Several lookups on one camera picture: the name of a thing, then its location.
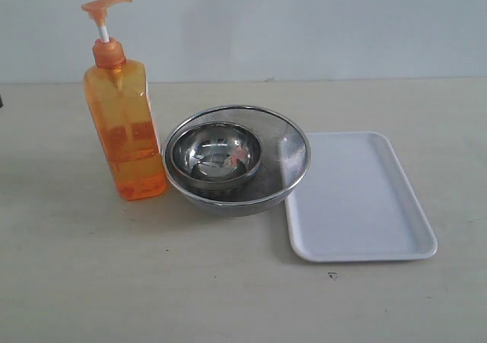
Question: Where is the orange pump soap bottle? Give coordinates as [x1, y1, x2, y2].
[81, 0, 167, 201]

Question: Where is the steel mesh strainer bowl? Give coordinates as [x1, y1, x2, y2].
[162, 105, 311, 217]

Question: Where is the small stainless steel bowl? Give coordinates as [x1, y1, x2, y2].
[169, 121, 262, 192]

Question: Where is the white rectangular plastic tray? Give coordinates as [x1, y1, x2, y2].
[285, 132, 438, 262]

